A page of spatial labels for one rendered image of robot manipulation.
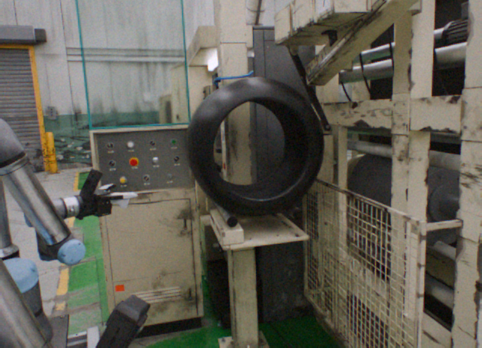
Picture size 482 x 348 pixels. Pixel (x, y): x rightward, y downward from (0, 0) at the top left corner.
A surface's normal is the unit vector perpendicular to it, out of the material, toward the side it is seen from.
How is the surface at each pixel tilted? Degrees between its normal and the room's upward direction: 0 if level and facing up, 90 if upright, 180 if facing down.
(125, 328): 79
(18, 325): 70
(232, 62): 90
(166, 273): 89
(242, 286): 90
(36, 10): 90
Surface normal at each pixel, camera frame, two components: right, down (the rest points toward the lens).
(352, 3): 0.22, 0.14
